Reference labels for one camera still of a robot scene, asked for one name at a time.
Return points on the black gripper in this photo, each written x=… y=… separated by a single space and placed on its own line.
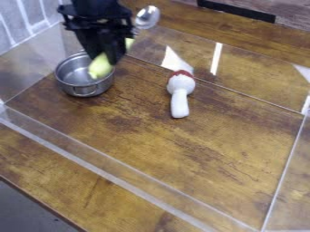
x=104 y=18

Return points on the green handled metal spoon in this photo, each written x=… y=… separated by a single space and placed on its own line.
x=145 y=19

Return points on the small steel pot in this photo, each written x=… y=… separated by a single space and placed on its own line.
x=75 y=80

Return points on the white red plush mushroom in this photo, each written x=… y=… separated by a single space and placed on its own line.
x=180 y=86

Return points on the black bar on table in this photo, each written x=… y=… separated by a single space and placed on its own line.
x=230 y=9

